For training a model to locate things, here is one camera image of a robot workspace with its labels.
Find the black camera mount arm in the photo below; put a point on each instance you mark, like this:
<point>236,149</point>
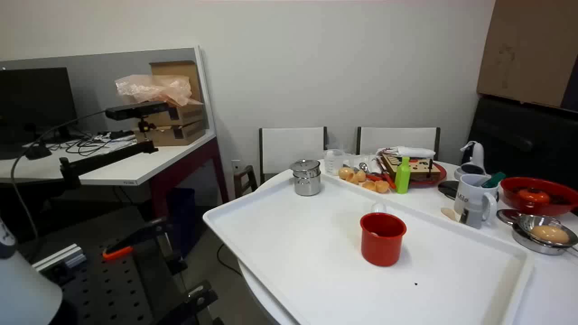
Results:
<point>109,158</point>

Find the wooden toy board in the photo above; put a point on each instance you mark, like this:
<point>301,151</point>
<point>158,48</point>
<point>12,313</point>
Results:
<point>422,165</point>

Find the black computer monitor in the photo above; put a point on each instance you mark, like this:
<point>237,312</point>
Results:
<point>33,102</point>

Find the white chair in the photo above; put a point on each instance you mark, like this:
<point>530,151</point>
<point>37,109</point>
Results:
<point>398,138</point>
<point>292,147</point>

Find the white cloth towel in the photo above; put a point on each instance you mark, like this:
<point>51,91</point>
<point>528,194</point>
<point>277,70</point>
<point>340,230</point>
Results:
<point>413,153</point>

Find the white desk with red frame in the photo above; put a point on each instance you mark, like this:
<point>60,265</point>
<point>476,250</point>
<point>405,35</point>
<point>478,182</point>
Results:
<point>127,169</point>

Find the red mug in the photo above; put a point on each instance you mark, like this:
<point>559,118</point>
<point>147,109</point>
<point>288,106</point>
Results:
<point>382,245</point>

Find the white spray bottle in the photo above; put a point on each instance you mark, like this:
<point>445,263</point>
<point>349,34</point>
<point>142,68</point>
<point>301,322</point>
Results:
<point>476,155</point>

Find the small cardboard box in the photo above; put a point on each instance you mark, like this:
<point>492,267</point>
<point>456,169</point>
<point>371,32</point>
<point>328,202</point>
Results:
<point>183,127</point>

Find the pink plastic bag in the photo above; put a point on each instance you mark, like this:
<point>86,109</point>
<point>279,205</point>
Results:
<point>154,90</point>

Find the white plastic tray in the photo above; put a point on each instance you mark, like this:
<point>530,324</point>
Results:
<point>301,254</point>

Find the green plastic bottle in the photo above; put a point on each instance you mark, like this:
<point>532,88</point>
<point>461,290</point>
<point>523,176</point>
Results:
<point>403,178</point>

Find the black cabinet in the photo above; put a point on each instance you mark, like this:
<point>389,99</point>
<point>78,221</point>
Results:
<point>525,146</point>

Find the beige egg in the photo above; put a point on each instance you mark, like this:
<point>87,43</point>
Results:
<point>550,234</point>

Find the orange bread roll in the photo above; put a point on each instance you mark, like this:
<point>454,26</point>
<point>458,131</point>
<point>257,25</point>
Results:
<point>382,187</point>

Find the large cardboard box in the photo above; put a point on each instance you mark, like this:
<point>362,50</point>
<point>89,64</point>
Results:
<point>525,48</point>

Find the steel bowl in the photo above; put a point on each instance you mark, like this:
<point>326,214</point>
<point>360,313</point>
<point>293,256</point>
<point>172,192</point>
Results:
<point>525,238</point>

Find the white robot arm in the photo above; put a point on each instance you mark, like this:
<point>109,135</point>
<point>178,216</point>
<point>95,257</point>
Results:
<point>21,290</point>

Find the grey desk divider panel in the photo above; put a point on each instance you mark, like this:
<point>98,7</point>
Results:
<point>96,75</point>

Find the black perforated breadboard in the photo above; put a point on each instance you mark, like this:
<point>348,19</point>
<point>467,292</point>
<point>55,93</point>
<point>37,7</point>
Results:
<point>109,292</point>

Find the black stereo camera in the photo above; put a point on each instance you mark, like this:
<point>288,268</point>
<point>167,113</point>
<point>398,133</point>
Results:
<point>136,111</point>

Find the orange tomato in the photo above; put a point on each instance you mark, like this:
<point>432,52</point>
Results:
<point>534,198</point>

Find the steel pot with lid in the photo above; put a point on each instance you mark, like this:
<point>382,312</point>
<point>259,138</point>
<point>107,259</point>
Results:
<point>308,180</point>

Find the red bowl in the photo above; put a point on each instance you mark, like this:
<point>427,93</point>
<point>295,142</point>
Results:
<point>561,202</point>

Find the yellow bread roll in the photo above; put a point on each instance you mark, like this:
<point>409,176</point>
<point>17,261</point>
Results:
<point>360,178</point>
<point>346,174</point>

